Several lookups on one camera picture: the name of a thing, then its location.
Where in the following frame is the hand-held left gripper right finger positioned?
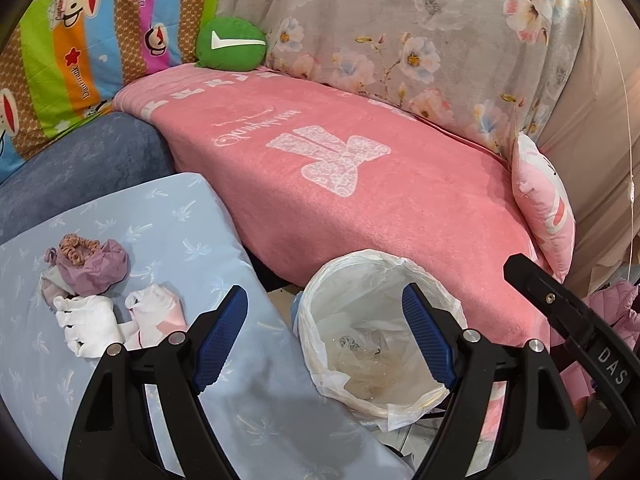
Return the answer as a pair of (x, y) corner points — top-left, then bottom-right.
(401, 282), (588, 480)

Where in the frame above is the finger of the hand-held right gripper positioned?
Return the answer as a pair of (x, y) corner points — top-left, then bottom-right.
(503, 254), (601, 343)

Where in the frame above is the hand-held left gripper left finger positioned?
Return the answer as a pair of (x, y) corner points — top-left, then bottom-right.
(62, 285), (249, 480)

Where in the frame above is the pink and white tissue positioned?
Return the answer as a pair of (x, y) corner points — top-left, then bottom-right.
(122, 284), (188, 348)

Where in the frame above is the bin with white liner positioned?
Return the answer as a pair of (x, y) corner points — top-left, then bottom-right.
(291, 248), (468, 433)

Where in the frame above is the purple sock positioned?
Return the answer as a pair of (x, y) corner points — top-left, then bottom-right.
(47, 237), (131, 297)

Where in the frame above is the pink quilted garment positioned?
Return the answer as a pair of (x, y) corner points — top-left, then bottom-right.
(590, 280), (640, 351)

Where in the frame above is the clear plastic wrapper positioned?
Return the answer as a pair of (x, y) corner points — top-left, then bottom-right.
(330, 320), (401, 361)

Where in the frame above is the small pink pillow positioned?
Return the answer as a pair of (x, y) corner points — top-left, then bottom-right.
(510, 132), (576, 283)

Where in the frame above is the light blue patterned cushion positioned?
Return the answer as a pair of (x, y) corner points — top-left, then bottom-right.
(0, 172), (416, 480)

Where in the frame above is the pink bow print blanket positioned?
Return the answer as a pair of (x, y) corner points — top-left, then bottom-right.
(112, 65), (556, 441)

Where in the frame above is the beige cloth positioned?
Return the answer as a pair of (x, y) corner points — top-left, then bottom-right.
(540, 0), (640, 291)

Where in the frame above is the dark blue cushion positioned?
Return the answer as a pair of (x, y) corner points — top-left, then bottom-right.
(0, 110), (176, 246)

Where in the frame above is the green round check-mark cushion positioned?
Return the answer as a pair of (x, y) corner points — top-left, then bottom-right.
(195, 16), (268, 71)

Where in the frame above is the grey floral blanket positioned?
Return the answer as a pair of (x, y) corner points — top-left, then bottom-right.
(215, 0), (591, 156)

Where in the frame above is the striped monkey print quilt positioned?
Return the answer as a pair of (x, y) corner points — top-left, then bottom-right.
(0, 0), (226, 186)

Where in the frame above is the thin white cable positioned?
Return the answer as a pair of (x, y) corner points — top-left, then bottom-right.
(585, 0), (640, 241)

